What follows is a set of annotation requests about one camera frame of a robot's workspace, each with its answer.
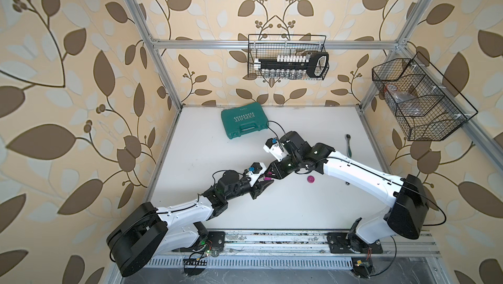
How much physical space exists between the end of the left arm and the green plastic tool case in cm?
37

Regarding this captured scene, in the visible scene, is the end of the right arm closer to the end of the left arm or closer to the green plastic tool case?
the end of the left arm

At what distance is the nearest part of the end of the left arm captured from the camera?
63 cm

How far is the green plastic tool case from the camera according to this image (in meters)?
1.07
